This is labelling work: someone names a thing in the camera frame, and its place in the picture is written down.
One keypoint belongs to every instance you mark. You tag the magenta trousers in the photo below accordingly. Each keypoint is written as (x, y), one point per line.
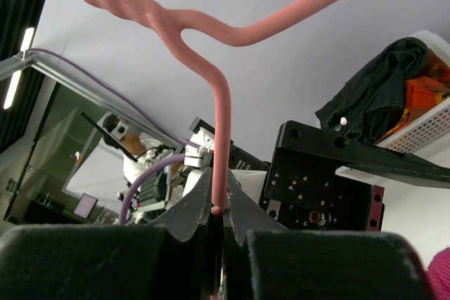
(438, 274)

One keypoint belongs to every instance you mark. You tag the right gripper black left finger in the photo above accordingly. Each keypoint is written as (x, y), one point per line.
(170, 258)

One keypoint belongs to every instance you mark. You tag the person in white shirt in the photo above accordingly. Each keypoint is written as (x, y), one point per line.
(150, 176)

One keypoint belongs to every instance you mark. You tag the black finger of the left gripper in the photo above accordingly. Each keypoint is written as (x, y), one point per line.
(386, 163)

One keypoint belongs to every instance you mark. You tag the white plastic laundry basket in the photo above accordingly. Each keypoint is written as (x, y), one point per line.
(435, 122)

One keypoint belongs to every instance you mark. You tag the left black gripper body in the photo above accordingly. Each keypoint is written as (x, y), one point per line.
(302, 191)

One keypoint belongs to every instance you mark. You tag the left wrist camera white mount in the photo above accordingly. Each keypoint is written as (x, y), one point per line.
(203, 141)

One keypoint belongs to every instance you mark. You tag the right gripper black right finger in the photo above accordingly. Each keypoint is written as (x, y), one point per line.
(264, 260)

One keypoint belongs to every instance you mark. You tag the orange patterned garment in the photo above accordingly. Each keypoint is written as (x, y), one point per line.
(426, 90)

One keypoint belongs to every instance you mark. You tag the black garment in basket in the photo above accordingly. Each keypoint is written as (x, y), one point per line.
(371, 102)

